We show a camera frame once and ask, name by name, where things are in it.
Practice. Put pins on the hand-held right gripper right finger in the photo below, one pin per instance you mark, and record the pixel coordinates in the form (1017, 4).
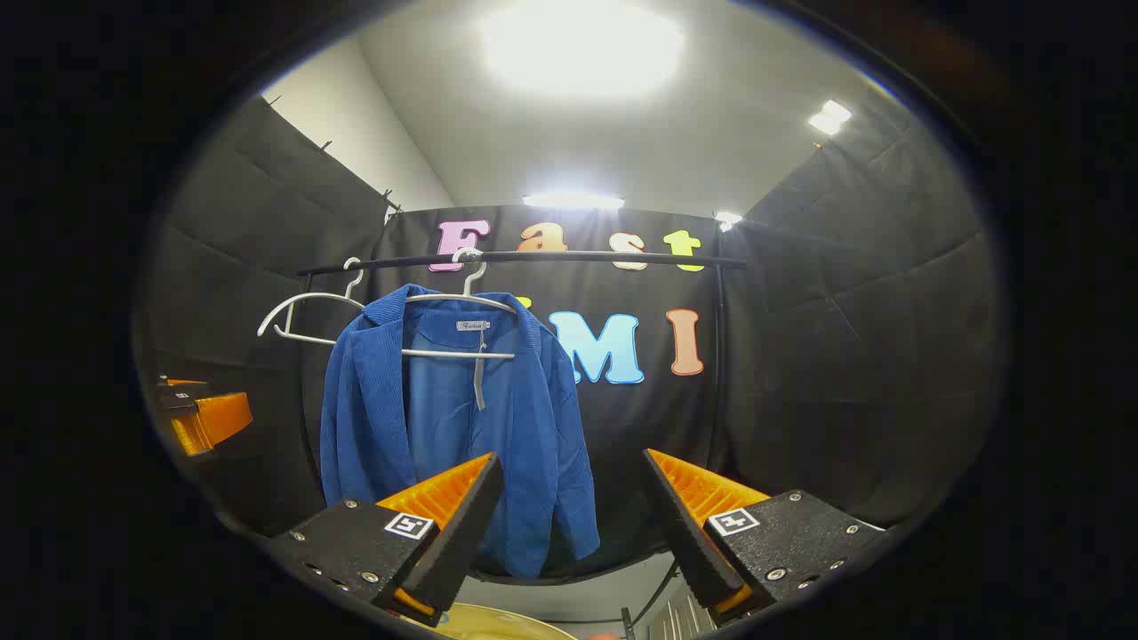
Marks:
(689, 542)

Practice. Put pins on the beige laundry hamper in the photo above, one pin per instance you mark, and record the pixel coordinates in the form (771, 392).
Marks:
(498, 624)

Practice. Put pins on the white clothes hanger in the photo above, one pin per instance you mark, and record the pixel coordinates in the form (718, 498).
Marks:
(307, 302)
(471, 276)

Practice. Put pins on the small ceiling light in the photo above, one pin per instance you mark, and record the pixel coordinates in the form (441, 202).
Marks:
(727, 219)

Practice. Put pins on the grey ribbed panel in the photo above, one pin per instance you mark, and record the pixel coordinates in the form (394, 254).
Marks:
(680, 618)

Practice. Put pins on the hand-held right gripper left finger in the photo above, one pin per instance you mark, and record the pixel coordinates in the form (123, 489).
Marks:
(458, 542)

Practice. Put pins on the square ceiling light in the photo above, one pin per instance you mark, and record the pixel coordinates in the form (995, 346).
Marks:
(829, 116)

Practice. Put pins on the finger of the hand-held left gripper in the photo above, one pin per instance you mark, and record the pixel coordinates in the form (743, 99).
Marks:
(218, 418)

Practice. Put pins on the black backdrop cloth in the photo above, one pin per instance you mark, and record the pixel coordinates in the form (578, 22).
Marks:
(845, 338)

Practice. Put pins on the black clothes rack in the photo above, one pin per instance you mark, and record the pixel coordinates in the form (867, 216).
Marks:
(578, 258)

